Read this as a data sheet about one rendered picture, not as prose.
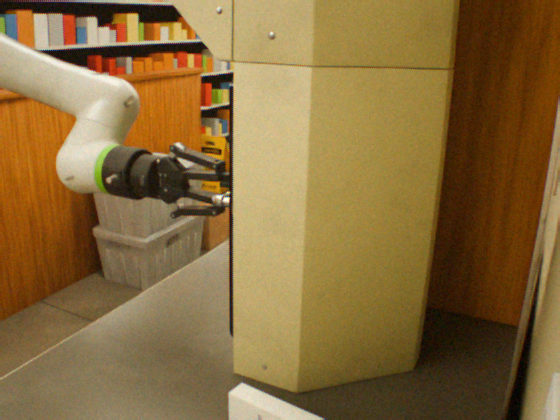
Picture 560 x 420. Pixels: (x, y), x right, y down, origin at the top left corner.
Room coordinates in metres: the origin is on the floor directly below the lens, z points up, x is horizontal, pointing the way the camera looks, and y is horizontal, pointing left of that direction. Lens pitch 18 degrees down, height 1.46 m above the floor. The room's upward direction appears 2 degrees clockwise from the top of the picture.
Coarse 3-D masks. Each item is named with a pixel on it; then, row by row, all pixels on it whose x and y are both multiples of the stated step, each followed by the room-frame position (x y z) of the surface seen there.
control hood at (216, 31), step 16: (176, 0) 0.78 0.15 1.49; (192, 0) 0.76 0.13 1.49; (208, 0) 0.75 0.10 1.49; (224, 0) 0.74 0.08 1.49; (192, 16) 0.76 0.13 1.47; (208, 16) 0.75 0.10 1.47; (224, 16) 0.74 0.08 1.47; (208, 32) 0.75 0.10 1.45; (224, 32) 0.74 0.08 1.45; (208, 48) 0.76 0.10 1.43; (224, 48) 0.74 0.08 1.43
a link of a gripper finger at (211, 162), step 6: (174, 144) 0.90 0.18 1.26; (180, 144) 0.91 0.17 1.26; (174, 150) 0.90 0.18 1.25; (180, 150) 0.89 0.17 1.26; (186, 150) 0.90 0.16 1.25; (192, 150) 0.91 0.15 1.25; (180, 156) 0.89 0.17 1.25; (186, 156) 0.89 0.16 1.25; (192, 156) 0.88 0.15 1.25; (198, 156) 0.88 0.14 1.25; (204, 156) 0.89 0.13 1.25; (210, 156) 0.89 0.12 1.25; (198, 162) 0.88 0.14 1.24; (204, 162) 0.87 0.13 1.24; (210, 162) 0.87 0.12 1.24; (216, 162) 0.86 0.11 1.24; (222, 162) 0.88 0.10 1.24; (216, 168) 0.86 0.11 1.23
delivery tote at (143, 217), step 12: (192, 180) 3.18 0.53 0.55; (96, 204) 2.93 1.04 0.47; (108, 204) 2.89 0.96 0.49; (120, 204) 2.85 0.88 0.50; (132, 204) 2.80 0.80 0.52; (144, 204) 2.79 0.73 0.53; (156, 204) 2.88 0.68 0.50; (168, 204) 2.98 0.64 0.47; (192, 204) 3.20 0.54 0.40; (108, 216) 2.90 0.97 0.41; (120, 216) 2.85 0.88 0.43; (132, 216) 2.81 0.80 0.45; (144, 216) 2.79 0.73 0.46; (156, 216) 2.89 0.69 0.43; (168, 216) 2.99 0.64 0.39; (180, 216) 3.10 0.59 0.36; (108, 228) 2.91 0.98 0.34; (120, 228) 2.87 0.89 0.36; (132, 228) 2.83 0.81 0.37; (144, 228) 2.80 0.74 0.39; (156, 228) 2.90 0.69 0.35
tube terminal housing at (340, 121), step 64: (256, 0) 0.72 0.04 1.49; (320, 0) 0.69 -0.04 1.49; (384, 0) 0.72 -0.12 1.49; (448, 0) 0.75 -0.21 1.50; (256, 64) 0.72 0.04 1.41; (320, 64) 0.69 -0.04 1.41; (384, 64) 0.72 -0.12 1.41; (448, 64) 0.75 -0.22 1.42; (256, 128) 0.72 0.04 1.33; (320, 128) 0.69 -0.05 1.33; (384, 128) 0.72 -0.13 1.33; (256, 192) 0.72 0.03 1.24; (320, 192) 0.69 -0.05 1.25; (384, 192) 0.73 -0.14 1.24; (256, 256) 0.72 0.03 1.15; (320, 256) 0.70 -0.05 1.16; (384, 256) 0.73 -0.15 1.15; (256, 320) 0.72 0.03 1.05; (320, 320) 0.70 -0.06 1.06; (384, 320) 0.73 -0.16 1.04; (320, 384) 0.70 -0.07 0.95
